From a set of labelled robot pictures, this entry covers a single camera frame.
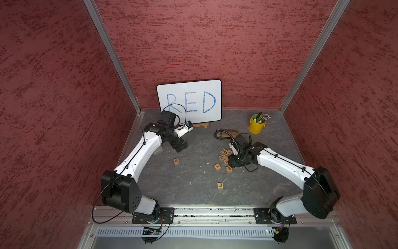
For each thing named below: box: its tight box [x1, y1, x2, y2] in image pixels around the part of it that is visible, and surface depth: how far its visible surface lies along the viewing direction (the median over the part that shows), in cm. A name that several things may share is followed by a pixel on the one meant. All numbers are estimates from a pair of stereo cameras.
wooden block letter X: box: [214, 162, 222, 172], surface depth 90 cm
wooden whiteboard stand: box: [192, 122, 209, 129], surface depth 108 cm
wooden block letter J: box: [217, 181, 224, 189], surface depth 83 cm
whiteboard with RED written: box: [156, 79, 223, 123], surface depth 101 cm
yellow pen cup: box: [248, 113, 267, 134], surface depth 105 cm
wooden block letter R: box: [173, 158, 180, 166], surface depth 92 cm
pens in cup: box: [253, 111, 272, 123], surface depth 105 cm
